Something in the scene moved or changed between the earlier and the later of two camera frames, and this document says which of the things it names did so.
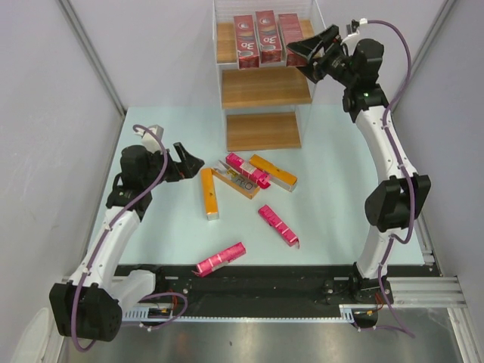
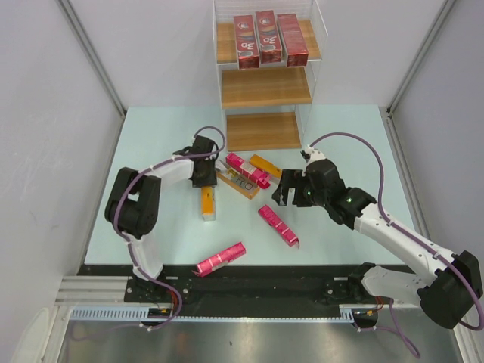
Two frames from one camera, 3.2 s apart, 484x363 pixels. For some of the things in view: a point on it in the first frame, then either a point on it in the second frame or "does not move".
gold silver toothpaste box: [235, 180] does not move
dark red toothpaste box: [290, 31] does not move
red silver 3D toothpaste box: [269, 38] does not move
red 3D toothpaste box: [246, 41] does not move
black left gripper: [185, 169] → [211, 180]
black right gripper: [330, 39] → [291, 178]
